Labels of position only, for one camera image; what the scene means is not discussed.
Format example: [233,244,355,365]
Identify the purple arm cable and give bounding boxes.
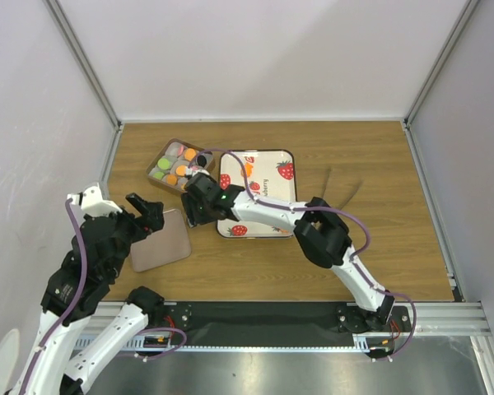
[191,147,417,363]
[20,197,189,395]

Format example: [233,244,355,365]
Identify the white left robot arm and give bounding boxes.
[9,186,165,394]

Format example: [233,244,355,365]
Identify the black sandwich cookie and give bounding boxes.
[196,155,207,167]

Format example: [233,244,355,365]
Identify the white strawberry print tray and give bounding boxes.
[217,150,296,239]

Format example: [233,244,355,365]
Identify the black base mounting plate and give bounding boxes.
[151,302,412,347]

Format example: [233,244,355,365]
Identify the brown tin lid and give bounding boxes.
[130,209,192,272]

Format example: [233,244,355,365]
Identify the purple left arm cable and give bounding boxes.
[20,197,189,395]

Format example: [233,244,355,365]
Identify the silver metal tongs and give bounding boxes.
[320,166,364,210]

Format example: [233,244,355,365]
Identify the orange star cookie top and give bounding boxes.
[240,163,254,178]

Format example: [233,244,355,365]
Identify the orange waffle round cookie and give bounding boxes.
[184,148,198,161]

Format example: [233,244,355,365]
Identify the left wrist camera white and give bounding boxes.
[67,182,123,217]

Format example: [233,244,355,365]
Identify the brown cookie tin box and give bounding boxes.
[146,138,215,195]

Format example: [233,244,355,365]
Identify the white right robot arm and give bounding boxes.
[215,185,394,331]

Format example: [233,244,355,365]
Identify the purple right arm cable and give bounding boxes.
[191,147,417,363]

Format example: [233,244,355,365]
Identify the aluminium frame rail front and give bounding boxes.
[72,300,493,353]

